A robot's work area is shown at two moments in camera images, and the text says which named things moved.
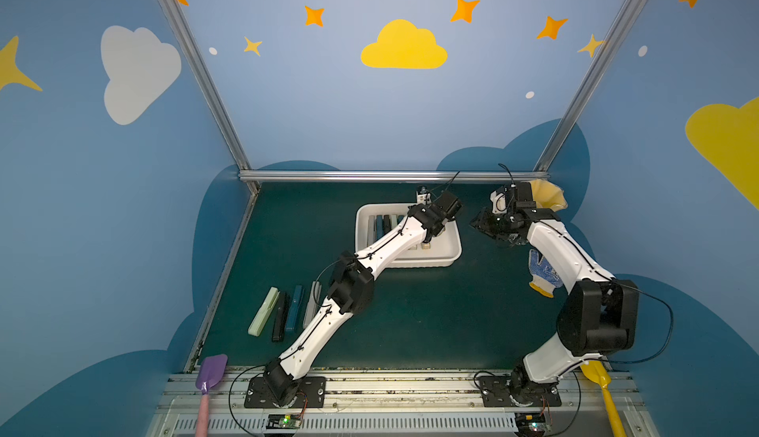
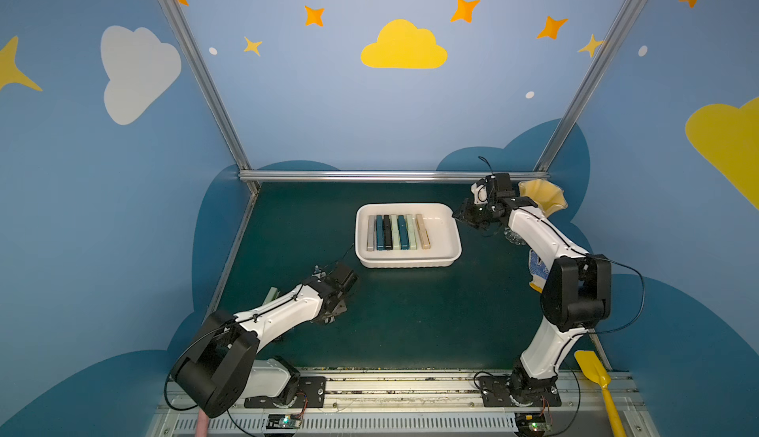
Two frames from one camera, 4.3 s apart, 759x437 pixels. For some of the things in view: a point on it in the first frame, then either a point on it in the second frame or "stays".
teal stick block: x=379 y=226 stays
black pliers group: x=386 y=224 stays
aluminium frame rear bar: x=391 y=176 stays
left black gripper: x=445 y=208 → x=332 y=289
